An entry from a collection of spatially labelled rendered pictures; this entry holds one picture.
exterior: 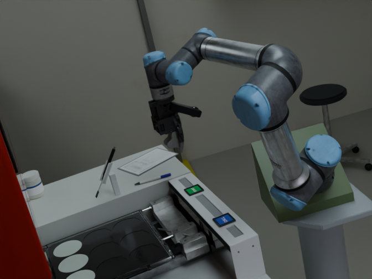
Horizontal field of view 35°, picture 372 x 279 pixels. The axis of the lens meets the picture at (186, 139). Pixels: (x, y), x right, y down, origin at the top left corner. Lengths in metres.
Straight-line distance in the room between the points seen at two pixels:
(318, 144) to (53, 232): 0.97
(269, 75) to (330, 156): 0.44
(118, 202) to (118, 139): 2.40
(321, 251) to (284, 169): 0.51
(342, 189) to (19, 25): 2.84
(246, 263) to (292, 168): 0.31
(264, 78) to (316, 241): 0.79
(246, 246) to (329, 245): 0.49
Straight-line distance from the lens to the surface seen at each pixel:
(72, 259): 2.00
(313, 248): 2.17
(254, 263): 1.79
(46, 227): 2.14
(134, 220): 2.11
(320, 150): 1.89
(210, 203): 1.97
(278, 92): 1.54
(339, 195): 2.09
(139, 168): 2.33
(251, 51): 1.70
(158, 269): 1.92
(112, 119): 4.49
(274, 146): 1.67
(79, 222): 2.16
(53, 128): 4.49
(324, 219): 2.04
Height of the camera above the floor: 1.89
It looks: 22 degrees down
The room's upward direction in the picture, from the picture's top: 13 degrees counter-clockwise
